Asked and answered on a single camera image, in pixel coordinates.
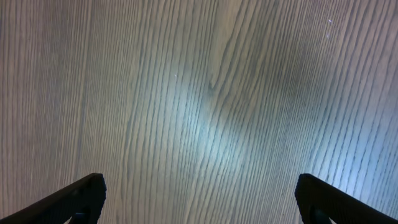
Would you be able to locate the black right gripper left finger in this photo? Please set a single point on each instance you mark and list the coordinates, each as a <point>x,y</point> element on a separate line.
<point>79,202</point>

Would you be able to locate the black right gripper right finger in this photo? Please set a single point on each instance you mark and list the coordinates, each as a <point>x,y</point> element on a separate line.
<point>320,202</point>

